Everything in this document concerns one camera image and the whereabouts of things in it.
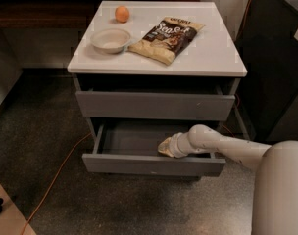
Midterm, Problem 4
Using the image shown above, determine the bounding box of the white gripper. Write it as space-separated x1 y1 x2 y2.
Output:
158 133 195 158

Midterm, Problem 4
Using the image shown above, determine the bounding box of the brown and cream chip bag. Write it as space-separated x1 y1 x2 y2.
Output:
128 17 204 66

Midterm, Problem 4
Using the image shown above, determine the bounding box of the grey drawer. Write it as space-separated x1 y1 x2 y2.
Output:
82 119 225 178
75 84 235 121

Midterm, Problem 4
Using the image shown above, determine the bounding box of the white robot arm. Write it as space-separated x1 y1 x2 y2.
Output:
158 124 298 235

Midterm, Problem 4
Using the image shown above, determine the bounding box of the grey drawer cabinet white top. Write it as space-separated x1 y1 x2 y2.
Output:
68 1 247 178

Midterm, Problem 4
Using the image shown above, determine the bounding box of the grey top drawer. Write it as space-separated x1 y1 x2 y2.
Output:
75 84 235 121

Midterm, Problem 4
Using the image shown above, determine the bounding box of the white paper bowl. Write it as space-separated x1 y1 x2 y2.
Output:
90 28 131 54

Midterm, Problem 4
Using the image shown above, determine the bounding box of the orange fruit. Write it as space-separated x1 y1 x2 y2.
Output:
115 6 130 23

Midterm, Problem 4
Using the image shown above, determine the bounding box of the dark cabinet on right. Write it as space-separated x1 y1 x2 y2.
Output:
235 0 298 142

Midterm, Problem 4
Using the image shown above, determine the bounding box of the dark wooden shelf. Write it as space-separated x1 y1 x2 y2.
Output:
0 0 200 29

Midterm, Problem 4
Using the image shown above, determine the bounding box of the orange power cable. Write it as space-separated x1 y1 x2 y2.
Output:
20 0 266 235

